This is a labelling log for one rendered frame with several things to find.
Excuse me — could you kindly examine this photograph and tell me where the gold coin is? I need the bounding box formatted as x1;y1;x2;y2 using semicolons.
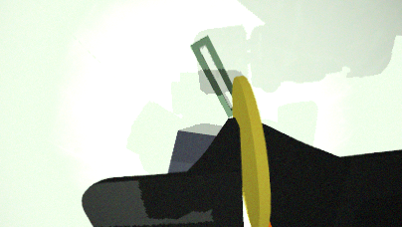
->
232;76;271;227

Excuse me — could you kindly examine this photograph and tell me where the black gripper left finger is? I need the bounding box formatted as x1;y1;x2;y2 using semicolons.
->
81;117;244;227

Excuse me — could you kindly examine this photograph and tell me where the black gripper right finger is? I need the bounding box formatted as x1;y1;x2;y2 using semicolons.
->
263;123;402;227

